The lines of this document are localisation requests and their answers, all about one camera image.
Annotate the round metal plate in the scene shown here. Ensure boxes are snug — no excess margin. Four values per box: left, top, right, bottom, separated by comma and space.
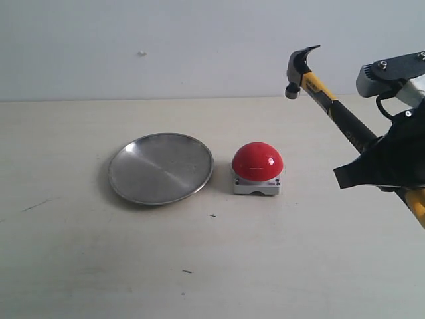
108, 132, 214, 207

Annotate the black yellow claw hammer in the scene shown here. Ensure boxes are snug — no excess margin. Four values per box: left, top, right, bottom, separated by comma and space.
285, 46, 424, 225

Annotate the red dome push button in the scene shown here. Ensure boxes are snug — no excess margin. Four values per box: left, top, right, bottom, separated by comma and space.
231, 142, 286, 196

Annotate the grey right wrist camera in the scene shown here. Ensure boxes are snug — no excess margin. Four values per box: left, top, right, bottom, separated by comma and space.
356, 51, 424, 108

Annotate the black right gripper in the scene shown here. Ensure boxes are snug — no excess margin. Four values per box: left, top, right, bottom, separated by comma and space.
334, 101, 424, 192

